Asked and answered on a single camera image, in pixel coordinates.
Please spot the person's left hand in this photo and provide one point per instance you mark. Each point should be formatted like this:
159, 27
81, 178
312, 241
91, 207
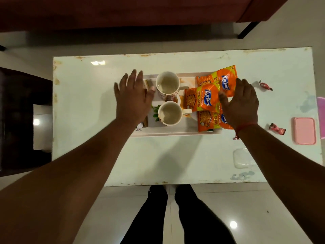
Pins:
132, 104

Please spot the person's right hand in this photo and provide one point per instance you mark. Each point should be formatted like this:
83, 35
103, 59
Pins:
242, 107

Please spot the person's left thumb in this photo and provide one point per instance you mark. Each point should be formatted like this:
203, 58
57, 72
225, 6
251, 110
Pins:
150, 92

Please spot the person's left middle finger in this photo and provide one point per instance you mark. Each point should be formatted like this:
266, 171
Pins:
132, 78

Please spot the person's left little finger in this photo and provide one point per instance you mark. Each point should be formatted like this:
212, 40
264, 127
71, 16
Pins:
116, 90

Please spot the person's right thumb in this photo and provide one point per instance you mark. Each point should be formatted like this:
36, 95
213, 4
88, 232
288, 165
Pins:
223, 99

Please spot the person's left forearm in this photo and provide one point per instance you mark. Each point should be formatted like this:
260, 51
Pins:
63, 188

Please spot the person's right forearm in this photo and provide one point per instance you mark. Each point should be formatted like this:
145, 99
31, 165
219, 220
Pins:
284, 172

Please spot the white floral cup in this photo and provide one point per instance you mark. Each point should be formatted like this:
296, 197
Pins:
169, 113
167, 85

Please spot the orange snack packet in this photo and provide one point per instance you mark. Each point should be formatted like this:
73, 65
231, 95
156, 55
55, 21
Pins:
226, 76
207, 120
201, 97

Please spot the red thread wristband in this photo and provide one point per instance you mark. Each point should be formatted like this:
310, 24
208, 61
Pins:
245, 126

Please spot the white serving tray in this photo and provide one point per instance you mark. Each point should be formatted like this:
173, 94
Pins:
175, 128

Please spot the red wrapped candy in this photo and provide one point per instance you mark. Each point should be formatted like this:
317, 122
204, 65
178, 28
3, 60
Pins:
276, 128
265, 85

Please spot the clear plastic lid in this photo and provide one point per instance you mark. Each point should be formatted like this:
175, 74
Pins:
243, 158

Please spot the dark red sofa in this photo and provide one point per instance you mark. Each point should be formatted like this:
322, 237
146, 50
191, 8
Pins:
127, 11

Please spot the black sofa leg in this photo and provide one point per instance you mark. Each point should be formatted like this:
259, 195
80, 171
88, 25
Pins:
248, 29

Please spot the pink rectangular box lid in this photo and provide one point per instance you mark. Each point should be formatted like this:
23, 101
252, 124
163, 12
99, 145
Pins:
304, 130

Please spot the pink plastic container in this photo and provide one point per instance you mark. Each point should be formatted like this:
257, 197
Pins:
321, 116

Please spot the person's right leg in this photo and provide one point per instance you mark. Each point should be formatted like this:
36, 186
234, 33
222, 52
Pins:
198, 218

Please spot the person's leg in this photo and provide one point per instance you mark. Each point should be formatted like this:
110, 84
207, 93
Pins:
149, 215
198, 218

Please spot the person's left leg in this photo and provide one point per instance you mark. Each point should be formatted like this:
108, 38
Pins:
149, 215

